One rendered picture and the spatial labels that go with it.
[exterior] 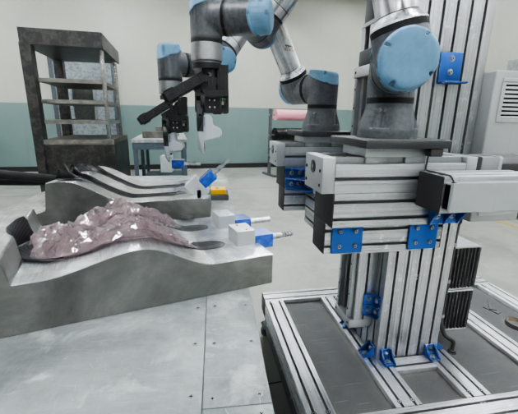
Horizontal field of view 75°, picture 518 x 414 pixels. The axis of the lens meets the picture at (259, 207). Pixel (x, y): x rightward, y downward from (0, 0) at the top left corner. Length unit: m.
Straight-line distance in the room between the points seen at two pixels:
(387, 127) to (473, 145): 0.45
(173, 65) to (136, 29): 6.49
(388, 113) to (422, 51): 0.18
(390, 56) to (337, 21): 7.71
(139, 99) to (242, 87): 2.12
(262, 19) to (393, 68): 0.30
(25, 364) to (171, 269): 0.20
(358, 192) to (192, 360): 0.59
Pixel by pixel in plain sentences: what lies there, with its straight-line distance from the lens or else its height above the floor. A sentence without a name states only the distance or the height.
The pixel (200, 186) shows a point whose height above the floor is 0.91.
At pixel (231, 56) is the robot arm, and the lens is 1.09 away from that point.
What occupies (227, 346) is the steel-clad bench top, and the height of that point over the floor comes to 0.80.
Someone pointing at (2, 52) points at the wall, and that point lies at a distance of 8.07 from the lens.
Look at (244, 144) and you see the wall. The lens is 7.59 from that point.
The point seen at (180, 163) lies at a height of 0.93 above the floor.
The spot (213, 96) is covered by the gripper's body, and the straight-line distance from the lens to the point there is 0.85.
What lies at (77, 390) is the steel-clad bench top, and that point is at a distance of 0.45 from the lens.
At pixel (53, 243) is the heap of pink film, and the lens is 0.61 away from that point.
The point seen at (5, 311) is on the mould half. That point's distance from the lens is 0.56.
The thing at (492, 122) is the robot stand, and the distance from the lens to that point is 1.27.
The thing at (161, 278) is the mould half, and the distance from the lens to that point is 0.54.
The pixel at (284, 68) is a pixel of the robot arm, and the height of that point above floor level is 1.28.
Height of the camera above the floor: 1.08
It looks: 15 degrees down
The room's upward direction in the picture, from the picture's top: 1 degrees clockwise
